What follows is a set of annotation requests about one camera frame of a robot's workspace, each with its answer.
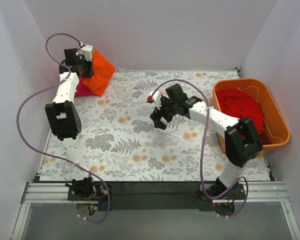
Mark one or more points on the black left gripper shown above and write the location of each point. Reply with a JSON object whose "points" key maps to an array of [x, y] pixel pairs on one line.
{"points": [[86, 69]]}

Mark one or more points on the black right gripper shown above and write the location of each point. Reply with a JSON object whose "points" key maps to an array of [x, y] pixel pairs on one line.
{"points": [[163, 110]]}

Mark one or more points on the orange t-shirt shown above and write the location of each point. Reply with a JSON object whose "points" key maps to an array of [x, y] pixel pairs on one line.
{"points": [[103, 71]]}

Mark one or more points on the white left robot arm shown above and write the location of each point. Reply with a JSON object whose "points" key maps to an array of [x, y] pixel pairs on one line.
{"points": [[64, 119]]}

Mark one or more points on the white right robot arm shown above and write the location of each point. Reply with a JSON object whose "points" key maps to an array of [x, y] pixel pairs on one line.
{"points": [[242, 142]]}

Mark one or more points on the folded magenta t-shirt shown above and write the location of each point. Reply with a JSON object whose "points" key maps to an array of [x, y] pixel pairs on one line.
{"points": [[83, 91]]}

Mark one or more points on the floral patterned tablecloth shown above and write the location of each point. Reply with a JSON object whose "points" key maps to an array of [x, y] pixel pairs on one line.
{"points": [[119, 140]]}

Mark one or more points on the red t-shirt in basket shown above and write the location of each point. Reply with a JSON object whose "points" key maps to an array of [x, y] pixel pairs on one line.
{"points": [[238, 104]]}

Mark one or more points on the orange plastic basket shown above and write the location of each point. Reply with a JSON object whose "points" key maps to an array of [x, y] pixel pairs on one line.
{"points": [[274, 127]]}

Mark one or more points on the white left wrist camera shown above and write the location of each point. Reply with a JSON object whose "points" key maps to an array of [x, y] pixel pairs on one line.
{"points": [[87, 52]]}

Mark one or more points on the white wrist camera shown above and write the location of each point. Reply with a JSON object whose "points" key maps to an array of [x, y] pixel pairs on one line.
{"points": [[87, 52], [155, 97]]}

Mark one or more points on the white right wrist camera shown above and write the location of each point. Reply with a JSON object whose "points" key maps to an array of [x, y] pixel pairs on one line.
{"points": [[155, 97]]}

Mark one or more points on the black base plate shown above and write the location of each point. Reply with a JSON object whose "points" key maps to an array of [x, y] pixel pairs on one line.
{"points": [[147, 195]]}

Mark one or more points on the aluminium frame rail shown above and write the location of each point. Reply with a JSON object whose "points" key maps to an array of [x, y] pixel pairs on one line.
{"points": [[157, 211]]}

